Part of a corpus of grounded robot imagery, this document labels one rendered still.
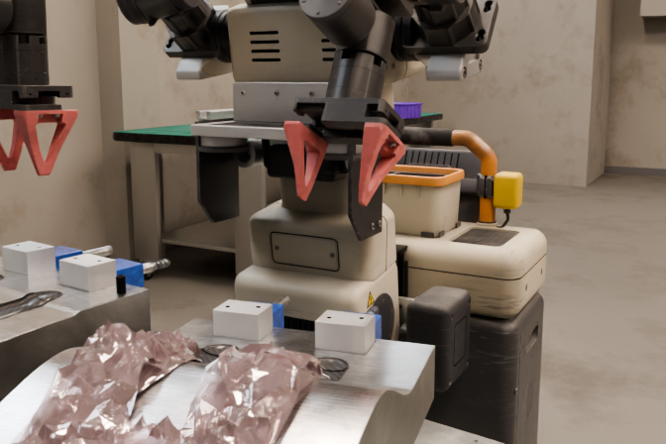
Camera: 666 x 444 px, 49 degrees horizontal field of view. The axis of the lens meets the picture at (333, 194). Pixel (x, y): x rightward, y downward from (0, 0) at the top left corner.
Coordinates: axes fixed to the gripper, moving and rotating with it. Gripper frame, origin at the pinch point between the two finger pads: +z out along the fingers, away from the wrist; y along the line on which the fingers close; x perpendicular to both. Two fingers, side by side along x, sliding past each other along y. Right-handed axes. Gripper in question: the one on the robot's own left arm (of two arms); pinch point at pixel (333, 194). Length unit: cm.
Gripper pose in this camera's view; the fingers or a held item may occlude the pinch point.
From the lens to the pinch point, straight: 73.4
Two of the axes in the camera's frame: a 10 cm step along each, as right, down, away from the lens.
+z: -2.0, 9.5, -2.3
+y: 8.8, 0.7, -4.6
